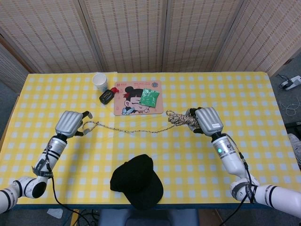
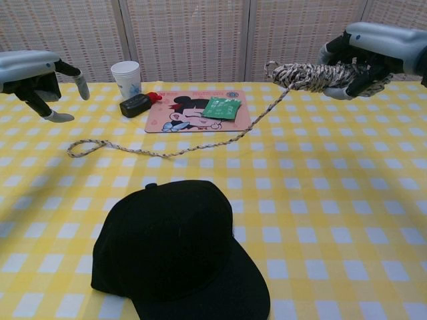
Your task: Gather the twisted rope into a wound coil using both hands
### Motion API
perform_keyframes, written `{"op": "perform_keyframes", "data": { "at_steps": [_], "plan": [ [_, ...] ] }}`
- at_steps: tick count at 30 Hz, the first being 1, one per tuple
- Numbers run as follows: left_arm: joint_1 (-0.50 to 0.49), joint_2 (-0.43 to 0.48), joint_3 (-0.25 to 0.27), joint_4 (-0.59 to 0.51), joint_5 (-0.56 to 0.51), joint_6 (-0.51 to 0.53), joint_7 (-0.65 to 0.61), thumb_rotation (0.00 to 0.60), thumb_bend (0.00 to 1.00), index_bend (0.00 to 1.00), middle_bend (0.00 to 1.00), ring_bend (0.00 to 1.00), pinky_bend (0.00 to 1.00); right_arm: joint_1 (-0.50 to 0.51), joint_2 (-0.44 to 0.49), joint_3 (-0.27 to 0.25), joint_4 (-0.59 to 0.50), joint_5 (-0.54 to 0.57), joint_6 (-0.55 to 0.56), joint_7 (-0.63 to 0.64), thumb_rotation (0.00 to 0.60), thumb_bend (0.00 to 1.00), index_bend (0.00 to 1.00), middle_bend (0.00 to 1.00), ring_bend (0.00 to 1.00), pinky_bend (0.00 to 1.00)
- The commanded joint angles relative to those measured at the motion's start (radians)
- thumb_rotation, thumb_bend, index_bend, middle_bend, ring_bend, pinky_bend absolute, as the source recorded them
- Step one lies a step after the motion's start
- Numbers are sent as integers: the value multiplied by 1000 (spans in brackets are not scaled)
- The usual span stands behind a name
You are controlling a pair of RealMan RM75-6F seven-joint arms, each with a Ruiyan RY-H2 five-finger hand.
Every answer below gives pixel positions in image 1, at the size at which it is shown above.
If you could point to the white paper cup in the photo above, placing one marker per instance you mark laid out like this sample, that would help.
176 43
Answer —
101 82

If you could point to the table with blue edge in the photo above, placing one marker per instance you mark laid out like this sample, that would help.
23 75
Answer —
94 206

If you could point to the black key fob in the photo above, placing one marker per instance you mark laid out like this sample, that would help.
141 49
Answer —
105 96

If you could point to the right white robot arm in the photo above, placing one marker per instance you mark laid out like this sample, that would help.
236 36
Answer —
231 160

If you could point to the pink cartoon mouse pad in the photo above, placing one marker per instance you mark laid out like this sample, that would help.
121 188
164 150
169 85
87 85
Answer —
122 99

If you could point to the yellow checkered tablecloth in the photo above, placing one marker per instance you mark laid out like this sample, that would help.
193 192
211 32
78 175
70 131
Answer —
211 94

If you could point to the black baseball cap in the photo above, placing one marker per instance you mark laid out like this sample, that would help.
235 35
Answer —
138 181

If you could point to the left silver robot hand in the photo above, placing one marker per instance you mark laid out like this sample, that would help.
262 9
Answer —
68 122

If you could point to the woven bamboo screen panel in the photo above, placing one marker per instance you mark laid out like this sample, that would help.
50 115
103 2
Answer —
265 35
47 35
200 35
131 35
9 68

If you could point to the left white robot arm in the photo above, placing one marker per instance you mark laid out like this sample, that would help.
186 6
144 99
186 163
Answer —
54 148

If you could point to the grey shoe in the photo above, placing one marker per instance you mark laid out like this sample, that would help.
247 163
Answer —
296 146

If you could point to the blue chair seat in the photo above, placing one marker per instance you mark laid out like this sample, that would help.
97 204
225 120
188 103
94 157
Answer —
145 217

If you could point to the green foil packet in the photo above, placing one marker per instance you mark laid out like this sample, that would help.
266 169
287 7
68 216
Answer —
149 97

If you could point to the crumpled white paper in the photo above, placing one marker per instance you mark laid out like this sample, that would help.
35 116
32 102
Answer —
55 212

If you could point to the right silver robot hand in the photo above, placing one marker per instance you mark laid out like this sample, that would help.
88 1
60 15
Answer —
209 120

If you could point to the white power strip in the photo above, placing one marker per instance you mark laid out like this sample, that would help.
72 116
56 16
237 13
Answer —
292 83

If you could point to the black floor object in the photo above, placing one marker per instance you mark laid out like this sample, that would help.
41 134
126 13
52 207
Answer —
295 127

